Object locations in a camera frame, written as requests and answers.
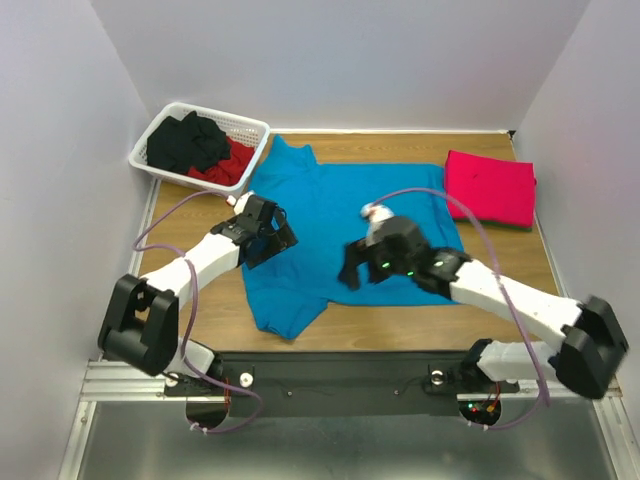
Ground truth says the blue t shirt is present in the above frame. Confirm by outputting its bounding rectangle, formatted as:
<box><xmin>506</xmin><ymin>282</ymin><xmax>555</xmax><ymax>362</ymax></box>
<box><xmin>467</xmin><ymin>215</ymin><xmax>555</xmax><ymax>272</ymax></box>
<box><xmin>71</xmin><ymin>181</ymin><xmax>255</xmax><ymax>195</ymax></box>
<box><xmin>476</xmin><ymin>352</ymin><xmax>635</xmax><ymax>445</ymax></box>
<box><xmin>243</xmin><ymin>136</ymin><xmax>463</xmax><ymax>340</ymax></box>

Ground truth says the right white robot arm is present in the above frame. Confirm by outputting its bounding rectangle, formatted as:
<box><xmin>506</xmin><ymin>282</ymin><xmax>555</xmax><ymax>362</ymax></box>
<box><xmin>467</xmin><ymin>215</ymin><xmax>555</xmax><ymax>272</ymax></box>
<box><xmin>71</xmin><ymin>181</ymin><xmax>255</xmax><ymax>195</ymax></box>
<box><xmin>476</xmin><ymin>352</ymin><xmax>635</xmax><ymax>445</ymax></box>
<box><xmin>338</xmin><ymin>209</ymin><xmax>629</xmax><ymax>399</ymax></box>

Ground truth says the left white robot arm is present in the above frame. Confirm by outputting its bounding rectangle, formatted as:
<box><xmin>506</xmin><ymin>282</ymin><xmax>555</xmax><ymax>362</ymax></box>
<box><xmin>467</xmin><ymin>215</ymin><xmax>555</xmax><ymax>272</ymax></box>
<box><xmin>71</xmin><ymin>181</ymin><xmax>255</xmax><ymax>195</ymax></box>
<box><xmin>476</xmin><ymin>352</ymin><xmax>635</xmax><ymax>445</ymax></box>
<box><xmin>97</xmin><ymin>192</ymin><xmax>297</xmax><ymax>396</ymax></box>

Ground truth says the dark red t shirt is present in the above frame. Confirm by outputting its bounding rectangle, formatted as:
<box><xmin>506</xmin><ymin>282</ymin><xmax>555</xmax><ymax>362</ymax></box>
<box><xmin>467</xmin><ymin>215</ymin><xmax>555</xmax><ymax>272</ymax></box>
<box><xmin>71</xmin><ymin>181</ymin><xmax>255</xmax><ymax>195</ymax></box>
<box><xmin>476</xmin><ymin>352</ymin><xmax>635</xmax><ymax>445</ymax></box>
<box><xmin>187</xmin><ymin>138</ymin><xmax>255</xmax><ymax>186</ymax></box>

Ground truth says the black t shirt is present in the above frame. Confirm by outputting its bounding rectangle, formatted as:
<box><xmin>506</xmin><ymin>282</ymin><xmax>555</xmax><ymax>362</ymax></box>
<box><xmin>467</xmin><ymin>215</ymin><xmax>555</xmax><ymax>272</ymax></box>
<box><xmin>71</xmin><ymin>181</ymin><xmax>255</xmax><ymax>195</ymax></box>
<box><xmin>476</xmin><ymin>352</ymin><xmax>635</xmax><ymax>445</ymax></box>
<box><xmin>146</xmin><ymin>111</ymin><xmax>231</xmax><ymax>175</ymax></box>

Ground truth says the folded pink t shirt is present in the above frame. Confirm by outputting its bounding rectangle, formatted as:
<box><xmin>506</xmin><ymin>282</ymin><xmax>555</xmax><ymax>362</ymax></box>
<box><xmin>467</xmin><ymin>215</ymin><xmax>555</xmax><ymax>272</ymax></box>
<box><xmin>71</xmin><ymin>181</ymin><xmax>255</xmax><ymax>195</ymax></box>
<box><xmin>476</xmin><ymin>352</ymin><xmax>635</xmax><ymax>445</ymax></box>
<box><xmin>444</xmin><ymin>150</ymin><xmax>537</xmax><ymax>230</ymax></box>

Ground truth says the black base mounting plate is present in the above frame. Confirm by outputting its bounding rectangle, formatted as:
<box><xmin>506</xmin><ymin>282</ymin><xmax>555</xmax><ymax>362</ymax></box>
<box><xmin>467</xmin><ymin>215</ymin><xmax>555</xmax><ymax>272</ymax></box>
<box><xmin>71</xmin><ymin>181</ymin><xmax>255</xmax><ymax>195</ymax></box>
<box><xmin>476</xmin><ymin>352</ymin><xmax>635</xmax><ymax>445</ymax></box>
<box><xmin>164</xmin><ymin>350</ymin><xmax>521</xmax><ymax>419</ymax></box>

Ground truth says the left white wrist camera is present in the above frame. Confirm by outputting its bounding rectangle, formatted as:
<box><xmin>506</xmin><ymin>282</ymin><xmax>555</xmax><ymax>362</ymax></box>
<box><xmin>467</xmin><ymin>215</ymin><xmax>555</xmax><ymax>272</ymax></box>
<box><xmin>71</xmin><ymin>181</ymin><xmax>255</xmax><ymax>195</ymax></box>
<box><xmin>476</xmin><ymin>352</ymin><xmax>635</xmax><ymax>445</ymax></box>
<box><xmin>225</xmin><ymin>191</ymin><xmax>255</xmax><ymax>215</ymax></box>

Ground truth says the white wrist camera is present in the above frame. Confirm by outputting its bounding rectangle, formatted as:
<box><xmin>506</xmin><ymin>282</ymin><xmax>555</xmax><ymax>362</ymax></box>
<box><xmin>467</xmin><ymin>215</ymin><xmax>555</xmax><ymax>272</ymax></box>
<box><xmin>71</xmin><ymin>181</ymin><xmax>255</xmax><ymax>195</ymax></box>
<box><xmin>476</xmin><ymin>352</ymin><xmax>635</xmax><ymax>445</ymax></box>
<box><xmin>360</xmin><ymin>203</ymin><xmax>394</xmax><ymax>246</ymax></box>
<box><xmin>225</xmin><ymin>191</ymin><xmax>255</xmax><ymax>215</ymax></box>

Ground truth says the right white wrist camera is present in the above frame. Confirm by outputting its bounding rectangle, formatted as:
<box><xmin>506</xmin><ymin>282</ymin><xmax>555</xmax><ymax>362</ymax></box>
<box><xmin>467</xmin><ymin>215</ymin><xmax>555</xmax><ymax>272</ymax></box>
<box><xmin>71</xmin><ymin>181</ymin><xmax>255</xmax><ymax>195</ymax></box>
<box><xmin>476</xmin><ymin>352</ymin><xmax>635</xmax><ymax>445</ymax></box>
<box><xmin>360</xmin><ymin>203</ymin><xmax>394</xmax><ymax>246</ymax></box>

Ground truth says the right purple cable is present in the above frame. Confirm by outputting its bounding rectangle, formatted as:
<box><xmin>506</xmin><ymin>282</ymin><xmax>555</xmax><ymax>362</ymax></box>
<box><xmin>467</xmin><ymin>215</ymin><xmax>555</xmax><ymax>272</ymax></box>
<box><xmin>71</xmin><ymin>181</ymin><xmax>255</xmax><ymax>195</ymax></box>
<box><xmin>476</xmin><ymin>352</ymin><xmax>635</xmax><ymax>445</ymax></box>
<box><xmin>369</xmin><ymin>187</ymin><xmax>553</xmax><ymax>432</ymax></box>

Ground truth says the purple cable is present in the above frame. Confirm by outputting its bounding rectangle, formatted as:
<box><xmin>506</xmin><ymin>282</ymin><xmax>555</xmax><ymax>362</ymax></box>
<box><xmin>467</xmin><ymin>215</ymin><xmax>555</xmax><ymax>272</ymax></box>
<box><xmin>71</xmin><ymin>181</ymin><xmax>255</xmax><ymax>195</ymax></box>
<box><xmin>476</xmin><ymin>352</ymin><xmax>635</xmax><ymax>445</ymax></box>
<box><xmin>131</xmin><ymin>189</ymin><xmax>266</xmax><ymax>435</ymax></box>
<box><xmin>369</xmin><ymin>187</ymin><xmax>553</xmax><ymax>432</ymax></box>

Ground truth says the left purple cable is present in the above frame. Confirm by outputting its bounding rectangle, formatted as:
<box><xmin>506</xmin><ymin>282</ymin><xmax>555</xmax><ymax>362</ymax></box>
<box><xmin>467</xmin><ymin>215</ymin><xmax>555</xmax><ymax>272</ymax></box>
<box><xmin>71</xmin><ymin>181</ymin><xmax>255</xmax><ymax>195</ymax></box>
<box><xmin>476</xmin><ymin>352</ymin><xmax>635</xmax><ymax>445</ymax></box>
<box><xmin>131</xmin><ymin>189</ymin><xmax>266</xmax><ymax>435</ymax></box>

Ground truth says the aluminium extrusion frame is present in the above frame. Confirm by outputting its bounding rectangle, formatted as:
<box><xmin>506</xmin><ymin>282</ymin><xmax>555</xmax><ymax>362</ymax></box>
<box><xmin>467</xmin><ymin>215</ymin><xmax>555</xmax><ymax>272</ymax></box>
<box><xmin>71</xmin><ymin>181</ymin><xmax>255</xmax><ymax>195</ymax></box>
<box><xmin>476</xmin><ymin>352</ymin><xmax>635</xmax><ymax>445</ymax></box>
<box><xmin>59</xmin><ymin>179</ymin><xmax>166</xmax><ymax>480</ymax></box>

